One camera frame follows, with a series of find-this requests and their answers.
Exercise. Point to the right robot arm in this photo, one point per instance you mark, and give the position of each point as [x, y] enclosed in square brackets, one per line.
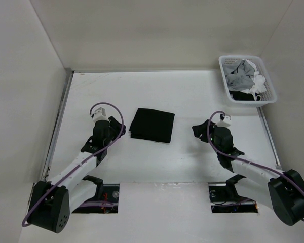
[281, 191]

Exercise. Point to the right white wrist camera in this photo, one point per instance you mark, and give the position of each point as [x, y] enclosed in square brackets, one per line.
[224, 121]

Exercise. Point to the white plastic basket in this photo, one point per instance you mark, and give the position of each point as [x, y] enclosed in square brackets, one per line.
[268, 97]

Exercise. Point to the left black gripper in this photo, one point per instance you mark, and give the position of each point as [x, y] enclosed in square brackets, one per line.
[117, 126]

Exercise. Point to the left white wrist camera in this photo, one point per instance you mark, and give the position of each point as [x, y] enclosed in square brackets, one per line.
[99, 114]

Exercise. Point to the grey tank top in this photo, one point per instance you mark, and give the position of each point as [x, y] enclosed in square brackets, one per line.
[239, 75]

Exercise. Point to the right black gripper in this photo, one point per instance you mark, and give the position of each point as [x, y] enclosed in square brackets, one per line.
[201, 128]

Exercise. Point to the white tank top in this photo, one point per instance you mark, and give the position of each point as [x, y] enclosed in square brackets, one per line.
[258, 80]

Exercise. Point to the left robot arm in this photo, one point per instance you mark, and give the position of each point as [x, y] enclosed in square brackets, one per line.
[53, 201]

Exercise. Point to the black tank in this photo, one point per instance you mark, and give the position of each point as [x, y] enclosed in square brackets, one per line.
[152, 125]
[240, 96]

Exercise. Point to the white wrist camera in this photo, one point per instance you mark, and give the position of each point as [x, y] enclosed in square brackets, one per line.
[224, 121]
[99, 114]

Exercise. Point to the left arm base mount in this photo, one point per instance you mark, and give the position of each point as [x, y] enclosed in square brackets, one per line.
[104, 201]

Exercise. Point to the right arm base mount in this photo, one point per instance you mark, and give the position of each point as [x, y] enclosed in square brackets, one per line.
[225, 199]

